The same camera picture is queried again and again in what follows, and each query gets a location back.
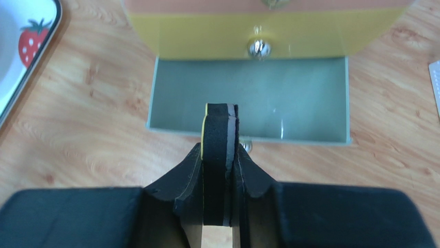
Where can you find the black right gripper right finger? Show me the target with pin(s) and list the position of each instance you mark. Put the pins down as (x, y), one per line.
(270, 213)

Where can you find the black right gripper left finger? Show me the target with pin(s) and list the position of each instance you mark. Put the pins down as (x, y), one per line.
(166, 213)

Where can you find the yellow bone-shaped eraser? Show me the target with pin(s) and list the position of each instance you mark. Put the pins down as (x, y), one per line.
(219, 141)

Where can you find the round drawer storage box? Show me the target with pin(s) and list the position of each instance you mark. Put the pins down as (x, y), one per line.
(285, 64)

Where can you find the white plastic file rack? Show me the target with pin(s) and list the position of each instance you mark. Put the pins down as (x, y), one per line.
(434, 77)

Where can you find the strawberry pattern tray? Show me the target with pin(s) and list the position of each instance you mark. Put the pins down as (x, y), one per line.
(37, 22)

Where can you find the white paper plate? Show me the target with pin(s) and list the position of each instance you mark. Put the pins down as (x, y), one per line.
(9, 37)

